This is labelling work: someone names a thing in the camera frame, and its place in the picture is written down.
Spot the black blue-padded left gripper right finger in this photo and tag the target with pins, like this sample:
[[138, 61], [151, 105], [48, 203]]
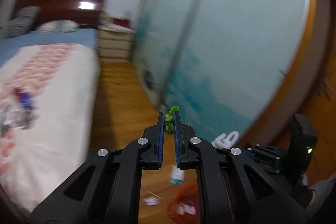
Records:
[[232, 188]]

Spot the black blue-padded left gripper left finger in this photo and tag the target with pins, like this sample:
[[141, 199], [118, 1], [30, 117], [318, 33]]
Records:
[[106, 188]]

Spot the green wrapper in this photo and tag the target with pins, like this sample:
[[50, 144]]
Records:
[[169, 120]]

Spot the green white water bottle label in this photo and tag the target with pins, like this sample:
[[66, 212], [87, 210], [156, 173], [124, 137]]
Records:
[[8, 119]]

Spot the red plastic trash basket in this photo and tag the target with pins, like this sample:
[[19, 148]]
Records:
[[184, 208]]

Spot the crumpled paper on floor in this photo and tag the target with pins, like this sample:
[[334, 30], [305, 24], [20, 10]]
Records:
[[152, 199]]

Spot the small white blue bottle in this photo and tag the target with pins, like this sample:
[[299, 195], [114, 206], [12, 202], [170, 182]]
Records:
[[177, 176]]

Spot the white pink leaf-print bedspread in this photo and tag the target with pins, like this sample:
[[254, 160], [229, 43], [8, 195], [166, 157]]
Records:
[[61, 78]]

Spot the blue crushed Pepsi wrapper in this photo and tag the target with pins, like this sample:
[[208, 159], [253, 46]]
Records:
[[26, 102]]

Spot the floral glass sliding wardrobe door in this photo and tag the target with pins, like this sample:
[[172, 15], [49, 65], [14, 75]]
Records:
[[220, 61]]

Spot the light wooden nightstand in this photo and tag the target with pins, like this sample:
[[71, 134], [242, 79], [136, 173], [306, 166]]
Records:
[[114, 43]]

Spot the blue bed sheet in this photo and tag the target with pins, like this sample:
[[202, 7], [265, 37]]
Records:
[[10, 46]]

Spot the white blue flat pillow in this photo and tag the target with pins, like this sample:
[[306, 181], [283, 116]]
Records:
[[58, 26]]

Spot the dark red wooden headboard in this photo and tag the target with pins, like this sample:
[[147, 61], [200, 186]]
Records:
[[84, 12]]

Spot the grey plaid pillow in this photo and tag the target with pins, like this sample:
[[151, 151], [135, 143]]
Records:
[[21, 24]]

